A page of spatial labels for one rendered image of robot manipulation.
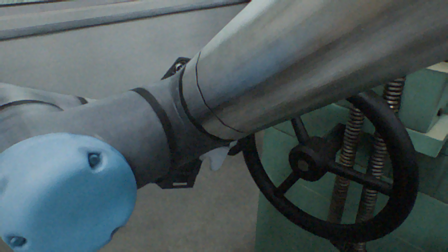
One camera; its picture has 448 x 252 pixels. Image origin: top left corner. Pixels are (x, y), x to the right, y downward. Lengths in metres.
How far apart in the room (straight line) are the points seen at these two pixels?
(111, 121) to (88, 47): 1.37
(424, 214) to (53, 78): 1.43
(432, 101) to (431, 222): 0.28
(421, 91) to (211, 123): 0.33
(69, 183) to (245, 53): 0.11
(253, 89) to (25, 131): 0.14
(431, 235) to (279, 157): 0.34
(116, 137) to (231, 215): 1.31
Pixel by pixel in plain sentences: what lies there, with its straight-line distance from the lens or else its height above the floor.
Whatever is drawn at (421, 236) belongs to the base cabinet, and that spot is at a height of 0.62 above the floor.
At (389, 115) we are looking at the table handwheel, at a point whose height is 0.92.
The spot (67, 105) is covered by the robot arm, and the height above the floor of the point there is 0.97.
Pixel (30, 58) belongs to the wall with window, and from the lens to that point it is 1.52.
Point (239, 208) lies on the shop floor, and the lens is 1.53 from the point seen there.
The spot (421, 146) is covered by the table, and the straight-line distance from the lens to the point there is 0.51.
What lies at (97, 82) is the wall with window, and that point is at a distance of 1.63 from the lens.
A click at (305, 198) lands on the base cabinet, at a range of 0.80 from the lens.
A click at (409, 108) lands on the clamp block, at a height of 0.90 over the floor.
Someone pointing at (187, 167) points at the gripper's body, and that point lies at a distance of 0.41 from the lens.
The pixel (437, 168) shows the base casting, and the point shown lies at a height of 0.77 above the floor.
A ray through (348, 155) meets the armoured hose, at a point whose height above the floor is 0.80.
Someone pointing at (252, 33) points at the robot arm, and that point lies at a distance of 0.16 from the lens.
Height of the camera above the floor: 1.09
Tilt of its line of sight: 30 degrees down
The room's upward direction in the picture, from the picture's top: straight up
